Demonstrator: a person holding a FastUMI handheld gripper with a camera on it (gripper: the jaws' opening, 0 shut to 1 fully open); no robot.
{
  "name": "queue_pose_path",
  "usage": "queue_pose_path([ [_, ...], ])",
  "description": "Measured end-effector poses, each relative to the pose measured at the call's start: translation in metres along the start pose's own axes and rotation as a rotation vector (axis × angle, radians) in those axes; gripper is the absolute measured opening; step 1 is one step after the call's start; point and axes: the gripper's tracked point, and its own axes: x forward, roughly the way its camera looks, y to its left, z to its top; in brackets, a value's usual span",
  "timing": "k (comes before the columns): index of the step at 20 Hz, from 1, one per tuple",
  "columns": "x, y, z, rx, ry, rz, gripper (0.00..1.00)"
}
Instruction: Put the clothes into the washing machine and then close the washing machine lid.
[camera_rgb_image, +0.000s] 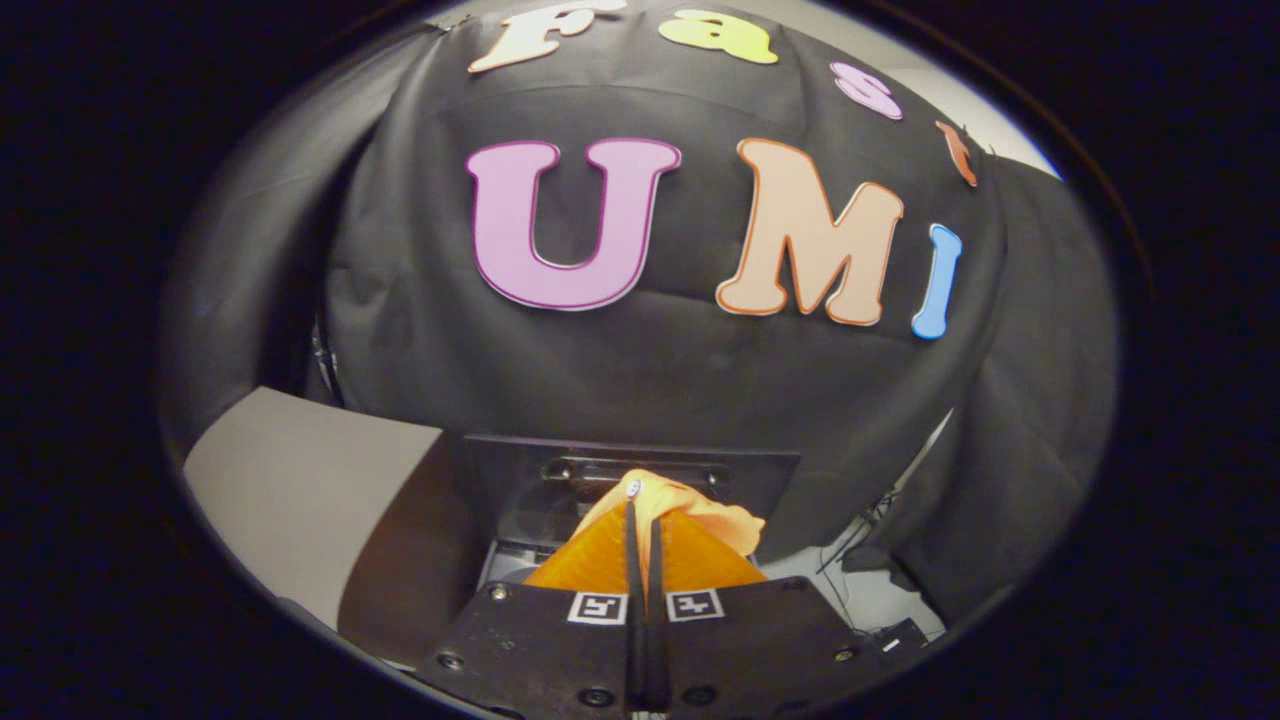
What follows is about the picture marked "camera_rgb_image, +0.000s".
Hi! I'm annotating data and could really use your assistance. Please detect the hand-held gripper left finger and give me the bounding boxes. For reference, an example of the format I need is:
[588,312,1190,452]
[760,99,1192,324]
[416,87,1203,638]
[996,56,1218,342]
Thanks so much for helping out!
[415,498,646,716]

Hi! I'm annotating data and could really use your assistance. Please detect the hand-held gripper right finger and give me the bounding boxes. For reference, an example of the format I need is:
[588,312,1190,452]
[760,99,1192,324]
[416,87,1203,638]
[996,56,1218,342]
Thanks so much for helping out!
[645,510,901,716]

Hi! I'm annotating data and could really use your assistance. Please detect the small black box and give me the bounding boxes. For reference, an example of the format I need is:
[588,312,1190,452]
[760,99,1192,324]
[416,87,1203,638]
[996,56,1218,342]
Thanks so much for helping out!
[875,618,929,656]

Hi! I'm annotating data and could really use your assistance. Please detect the black backdrop cloth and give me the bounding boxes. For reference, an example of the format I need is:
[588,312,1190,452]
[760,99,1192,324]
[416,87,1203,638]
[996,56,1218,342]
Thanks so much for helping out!
[160,0,1119,626]

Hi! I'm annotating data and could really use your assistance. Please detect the orange garment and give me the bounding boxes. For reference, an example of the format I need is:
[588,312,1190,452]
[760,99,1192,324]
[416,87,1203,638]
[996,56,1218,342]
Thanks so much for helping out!
[575,468,767,557]

